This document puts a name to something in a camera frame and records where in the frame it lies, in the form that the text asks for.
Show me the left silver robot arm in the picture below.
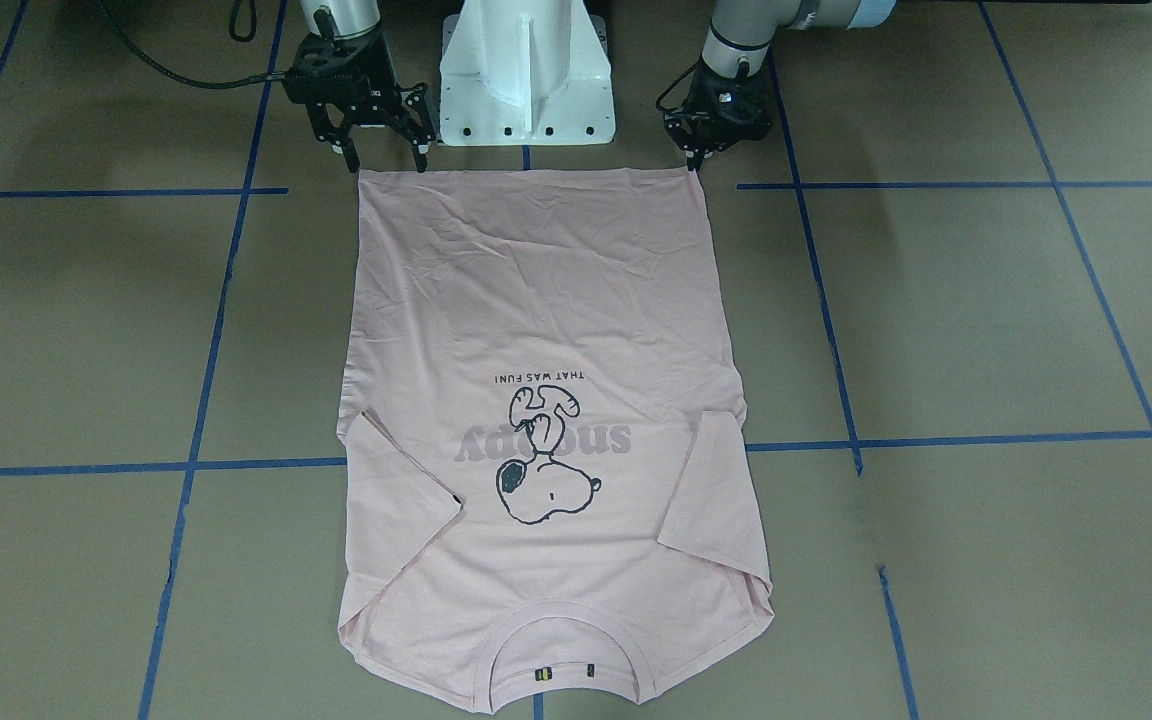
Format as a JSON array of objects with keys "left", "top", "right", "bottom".
[{"left": 655, "top": 1, "right": 896, "bottom": 172}]

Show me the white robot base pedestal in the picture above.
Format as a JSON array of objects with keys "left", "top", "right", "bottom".
[{"left": 435, "top": 1, "right": 617, "bottom": 147}]

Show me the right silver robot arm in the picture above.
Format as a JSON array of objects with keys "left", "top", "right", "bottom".
[{"left": 282, "top": 1, "right": 435, "bottom": 173}]

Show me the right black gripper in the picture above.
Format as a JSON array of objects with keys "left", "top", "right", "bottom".
[{"left": 282, "top": 33, "right": 434, "bottom": 174}]

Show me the pink Snoopy t-shirt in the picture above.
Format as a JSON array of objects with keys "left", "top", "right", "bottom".
[{"left": 338, "top": 168, "right": 774, "bottom": 714}]

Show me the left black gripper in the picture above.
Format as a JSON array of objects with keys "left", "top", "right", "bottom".
[{"left": 655, "top": 60, "right": 771, "bottom": 172}]

